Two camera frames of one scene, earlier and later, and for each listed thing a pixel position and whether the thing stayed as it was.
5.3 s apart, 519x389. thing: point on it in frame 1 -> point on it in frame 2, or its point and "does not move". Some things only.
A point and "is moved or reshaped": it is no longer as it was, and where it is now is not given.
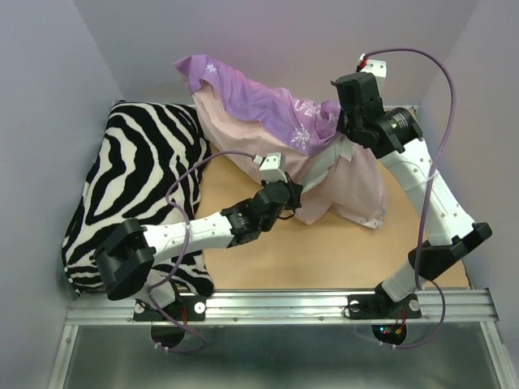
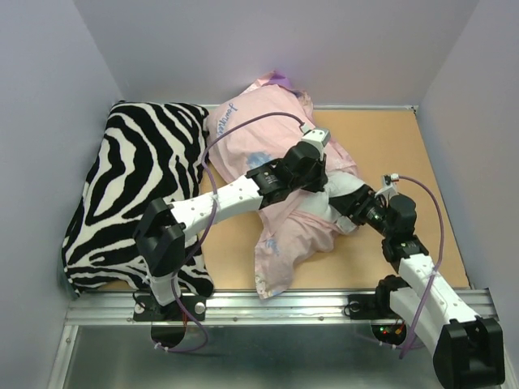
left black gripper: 294,192 -> 321,175
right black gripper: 344,121 -> 353,203
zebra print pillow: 147,168 does not move
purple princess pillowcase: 248,121 is moved or reshaped
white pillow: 323,162 -> 316,203
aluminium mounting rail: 461,307 does not move
